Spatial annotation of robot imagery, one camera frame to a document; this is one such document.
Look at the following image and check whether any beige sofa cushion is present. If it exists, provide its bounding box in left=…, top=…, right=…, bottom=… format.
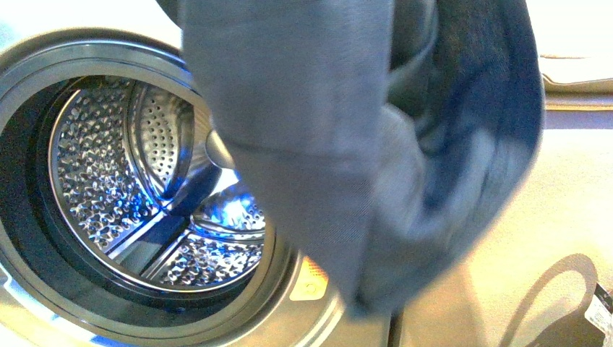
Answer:
left=527, top=1, right=612, bottom=94

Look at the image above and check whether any steel washing machine drum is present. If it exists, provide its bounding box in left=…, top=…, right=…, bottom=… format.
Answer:
left=47, top=76, right=265, bottom=295

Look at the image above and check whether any grey front-load washing machine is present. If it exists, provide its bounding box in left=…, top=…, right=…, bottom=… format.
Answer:
left=1, top=1, right=400, bottom=346

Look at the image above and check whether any dark grey blue garment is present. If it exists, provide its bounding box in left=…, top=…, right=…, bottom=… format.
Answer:
left=161, top=1, right=544, bottom=316

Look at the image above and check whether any orange warning sticker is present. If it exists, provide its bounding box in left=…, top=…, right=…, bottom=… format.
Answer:
left=289, top=257, right=328, bottom=301

